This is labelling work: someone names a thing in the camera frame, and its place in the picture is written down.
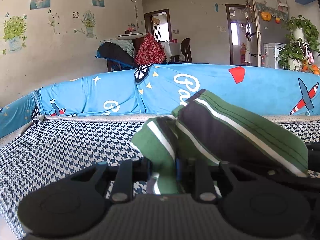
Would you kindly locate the red floral cloth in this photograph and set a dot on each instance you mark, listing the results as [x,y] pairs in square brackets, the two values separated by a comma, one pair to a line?
[150,51]

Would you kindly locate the white box appliance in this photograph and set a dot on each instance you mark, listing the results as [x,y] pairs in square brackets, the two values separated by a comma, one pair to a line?
[273,55]

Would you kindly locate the dark dining chair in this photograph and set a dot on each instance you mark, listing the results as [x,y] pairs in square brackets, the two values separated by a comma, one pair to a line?
[186,47]

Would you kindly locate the orange fruit-shaped magnet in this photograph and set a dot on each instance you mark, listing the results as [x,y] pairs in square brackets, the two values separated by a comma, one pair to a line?
[265,16]

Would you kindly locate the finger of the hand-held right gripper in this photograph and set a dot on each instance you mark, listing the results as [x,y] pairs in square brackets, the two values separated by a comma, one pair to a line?
[290,179]
[313,147]

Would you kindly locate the grey refrigerator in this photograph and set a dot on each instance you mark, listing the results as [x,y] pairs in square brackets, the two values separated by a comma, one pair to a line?
[271,0]

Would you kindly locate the black cloth with blue trim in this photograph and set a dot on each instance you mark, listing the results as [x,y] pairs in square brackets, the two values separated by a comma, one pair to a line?
[112,52]

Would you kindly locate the pale green cloth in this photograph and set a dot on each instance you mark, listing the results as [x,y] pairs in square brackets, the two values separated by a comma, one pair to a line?
[125,45]

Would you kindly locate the dark kitchen doorway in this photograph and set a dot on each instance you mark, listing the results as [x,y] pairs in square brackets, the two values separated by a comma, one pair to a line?
[236,37]

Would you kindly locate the green brown striped shirt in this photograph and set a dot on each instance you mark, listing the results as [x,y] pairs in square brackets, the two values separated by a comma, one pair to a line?
[225,130]

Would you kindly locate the teal wall ornament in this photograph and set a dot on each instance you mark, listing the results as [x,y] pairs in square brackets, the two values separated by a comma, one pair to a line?
[216,7]

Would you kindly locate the houndstooth sofa seat mat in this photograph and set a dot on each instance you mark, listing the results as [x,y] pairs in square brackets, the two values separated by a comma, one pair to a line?
[62,150]

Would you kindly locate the pink flower ornament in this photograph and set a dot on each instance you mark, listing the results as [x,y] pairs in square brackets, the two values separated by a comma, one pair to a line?
[310,58]

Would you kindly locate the lavender wall sticker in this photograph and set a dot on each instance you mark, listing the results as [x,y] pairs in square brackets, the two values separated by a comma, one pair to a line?
[88,25]

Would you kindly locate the green plant wall sticker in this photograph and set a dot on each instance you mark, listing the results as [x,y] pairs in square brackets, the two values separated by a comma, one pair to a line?
[13,32]

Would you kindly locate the height ruler wall sticker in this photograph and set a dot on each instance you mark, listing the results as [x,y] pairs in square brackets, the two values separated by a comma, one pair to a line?
[136,17]

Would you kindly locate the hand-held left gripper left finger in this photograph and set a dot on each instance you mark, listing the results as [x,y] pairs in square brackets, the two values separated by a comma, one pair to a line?
[147,170]

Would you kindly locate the potted green plant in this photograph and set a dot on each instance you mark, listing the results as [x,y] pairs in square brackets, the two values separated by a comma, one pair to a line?
[300,30]

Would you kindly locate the table with white cloth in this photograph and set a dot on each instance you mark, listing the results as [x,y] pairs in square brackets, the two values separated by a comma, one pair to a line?
[170,50]

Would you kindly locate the brown wooden doorway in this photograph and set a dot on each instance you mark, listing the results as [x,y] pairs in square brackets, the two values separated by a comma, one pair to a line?
[160,25]

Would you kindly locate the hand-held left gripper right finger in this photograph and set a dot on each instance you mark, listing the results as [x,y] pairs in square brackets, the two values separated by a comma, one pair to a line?
[178,170]

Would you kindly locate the small pink flower pot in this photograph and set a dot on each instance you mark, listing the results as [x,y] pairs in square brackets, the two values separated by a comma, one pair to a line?
[130,28]

